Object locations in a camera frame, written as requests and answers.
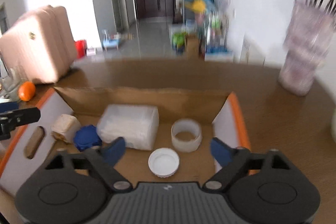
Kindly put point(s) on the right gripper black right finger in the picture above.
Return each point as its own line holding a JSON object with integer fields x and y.
{"x": 262, "y": 187}

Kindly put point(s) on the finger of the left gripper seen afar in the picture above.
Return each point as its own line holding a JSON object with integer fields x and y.
{"x": 13, "y": 117}

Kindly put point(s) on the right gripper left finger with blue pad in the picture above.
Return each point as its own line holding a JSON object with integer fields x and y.
{"x": 74, "y": 187}

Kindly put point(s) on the blue plastic lid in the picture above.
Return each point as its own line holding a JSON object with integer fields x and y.
{"x": 86, "y": 137}

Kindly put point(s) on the translucent plastic container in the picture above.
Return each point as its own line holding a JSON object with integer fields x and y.
{"x": 137, "y": 124}

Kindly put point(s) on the small white cap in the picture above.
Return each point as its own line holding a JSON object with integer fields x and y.
{"x": 163, "y": 162}

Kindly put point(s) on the translucent round cup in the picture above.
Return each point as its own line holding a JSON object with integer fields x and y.
{"x": 186, "y": 135}

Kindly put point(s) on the orange fruit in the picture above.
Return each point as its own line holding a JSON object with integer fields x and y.
{"x": 26, "y": 91}

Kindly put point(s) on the clear glass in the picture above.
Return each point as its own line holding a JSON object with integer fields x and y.
{"x": 11, "y": 80}

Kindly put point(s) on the pink suitcase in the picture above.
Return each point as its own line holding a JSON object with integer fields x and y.
{"x": 40, "y": 43}

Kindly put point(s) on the white green bowl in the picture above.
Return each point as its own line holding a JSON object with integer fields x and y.
{"x": 333, "y": 126}

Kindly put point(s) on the red cardboard box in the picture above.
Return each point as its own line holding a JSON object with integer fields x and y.
{"x": 167, "y": 132}

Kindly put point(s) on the yellow blue floor clutter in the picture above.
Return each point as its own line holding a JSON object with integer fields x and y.
{"x": 205, "y": 36}

